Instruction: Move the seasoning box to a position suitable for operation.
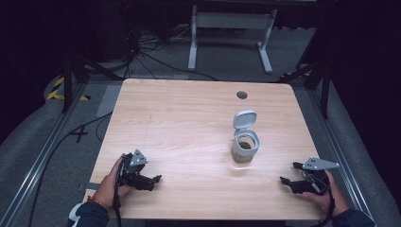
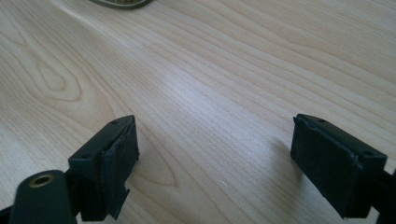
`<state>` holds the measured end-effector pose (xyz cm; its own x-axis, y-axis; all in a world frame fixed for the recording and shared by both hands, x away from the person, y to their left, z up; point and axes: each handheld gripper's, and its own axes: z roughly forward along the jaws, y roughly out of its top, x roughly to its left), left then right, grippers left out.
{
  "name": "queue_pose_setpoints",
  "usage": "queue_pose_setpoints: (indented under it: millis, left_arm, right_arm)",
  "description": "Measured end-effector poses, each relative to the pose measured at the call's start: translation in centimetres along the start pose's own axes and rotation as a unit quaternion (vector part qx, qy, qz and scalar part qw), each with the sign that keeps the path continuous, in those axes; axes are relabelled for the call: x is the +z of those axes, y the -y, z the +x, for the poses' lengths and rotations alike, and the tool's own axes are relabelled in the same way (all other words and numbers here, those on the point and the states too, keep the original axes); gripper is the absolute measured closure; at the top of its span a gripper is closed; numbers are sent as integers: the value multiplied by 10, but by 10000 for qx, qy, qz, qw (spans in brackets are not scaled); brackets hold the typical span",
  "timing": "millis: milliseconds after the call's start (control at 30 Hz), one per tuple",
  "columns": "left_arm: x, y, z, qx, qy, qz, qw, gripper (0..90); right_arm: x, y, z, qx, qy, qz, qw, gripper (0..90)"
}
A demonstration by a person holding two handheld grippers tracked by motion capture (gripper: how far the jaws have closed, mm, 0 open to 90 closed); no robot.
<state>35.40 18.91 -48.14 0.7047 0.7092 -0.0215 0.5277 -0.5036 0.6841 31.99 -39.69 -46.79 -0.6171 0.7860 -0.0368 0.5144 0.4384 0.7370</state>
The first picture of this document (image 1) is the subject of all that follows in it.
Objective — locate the aluminium floor rail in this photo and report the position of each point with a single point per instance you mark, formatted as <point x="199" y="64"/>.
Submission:
<point x="342" y="151"/>
<point x="34" y="164"/>

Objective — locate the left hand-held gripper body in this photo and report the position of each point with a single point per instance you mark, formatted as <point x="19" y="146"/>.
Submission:
<point x="134" y="171"/>

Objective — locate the black metal stand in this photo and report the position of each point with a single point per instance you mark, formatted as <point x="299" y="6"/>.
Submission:
<point x="318" y="75"/>
<point x="71" y="75"/>

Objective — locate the clear jar with grey lid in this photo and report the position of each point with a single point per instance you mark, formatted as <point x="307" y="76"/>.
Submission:
<point x="245" y="142"/>

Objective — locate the person's right hand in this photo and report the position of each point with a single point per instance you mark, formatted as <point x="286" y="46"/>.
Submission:
<point x="332" y="198"/>

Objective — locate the person's left hand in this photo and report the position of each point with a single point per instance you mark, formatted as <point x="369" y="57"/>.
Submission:
<point x="108" y="186"/>

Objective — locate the white metal stand frame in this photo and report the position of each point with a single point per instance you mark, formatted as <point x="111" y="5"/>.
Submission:
<point x="230" y="22"/>

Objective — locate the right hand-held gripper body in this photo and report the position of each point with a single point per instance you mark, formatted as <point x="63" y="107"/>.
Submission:
<point x="313" y="178"/>

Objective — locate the yellow black hazard tape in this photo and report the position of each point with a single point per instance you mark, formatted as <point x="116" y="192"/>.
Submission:
<point x="56" y="91"/>

